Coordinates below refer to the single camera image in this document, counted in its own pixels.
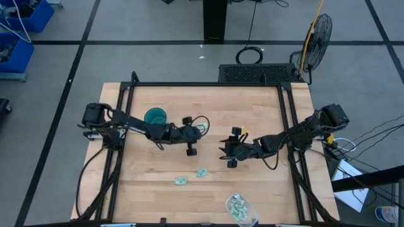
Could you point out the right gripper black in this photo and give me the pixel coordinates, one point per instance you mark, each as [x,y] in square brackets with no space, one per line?
[240,148]

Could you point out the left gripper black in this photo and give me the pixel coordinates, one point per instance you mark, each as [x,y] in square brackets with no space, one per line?
[188,135]

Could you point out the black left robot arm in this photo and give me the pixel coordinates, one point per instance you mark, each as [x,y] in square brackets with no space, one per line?
[132,124]

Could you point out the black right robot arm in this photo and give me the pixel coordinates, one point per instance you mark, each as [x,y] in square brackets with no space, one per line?
[303,132]

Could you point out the yellow gripper tag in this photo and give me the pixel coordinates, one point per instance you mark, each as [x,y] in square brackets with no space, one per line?
[243,129]

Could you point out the teal plastic cup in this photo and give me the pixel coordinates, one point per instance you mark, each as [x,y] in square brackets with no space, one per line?
[155,116]

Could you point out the green white sweetener packet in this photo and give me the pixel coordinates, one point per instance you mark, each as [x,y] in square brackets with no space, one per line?
[237,197]

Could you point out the clear plastic bin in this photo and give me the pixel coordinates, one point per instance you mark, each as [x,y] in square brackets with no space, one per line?
[241,209]

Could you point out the black perforated computer case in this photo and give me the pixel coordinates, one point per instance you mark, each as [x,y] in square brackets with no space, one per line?
[257,73]

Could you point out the yellow plug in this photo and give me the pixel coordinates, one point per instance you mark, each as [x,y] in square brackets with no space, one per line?
[330,138]

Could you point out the black pillar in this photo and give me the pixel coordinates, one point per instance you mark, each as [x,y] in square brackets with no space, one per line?
[215,19]

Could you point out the white paper booklet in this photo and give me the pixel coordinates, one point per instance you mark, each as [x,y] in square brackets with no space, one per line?
[350,192]

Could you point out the black floor fan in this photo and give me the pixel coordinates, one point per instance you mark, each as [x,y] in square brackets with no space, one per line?
[317,41]

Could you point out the black metal beam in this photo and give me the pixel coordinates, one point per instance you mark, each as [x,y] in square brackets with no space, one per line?
[366,180]

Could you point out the white blue shoe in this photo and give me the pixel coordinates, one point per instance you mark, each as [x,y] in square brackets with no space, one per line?
[386,214]

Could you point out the black chair base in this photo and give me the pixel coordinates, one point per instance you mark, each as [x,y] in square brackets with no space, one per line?
[4,105]

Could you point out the blue storage bin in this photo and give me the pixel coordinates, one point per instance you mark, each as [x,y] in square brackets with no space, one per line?
[38,17]
[19,56]

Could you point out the black aluminium table frame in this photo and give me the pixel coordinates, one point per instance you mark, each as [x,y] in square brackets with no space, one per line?
[205,84]

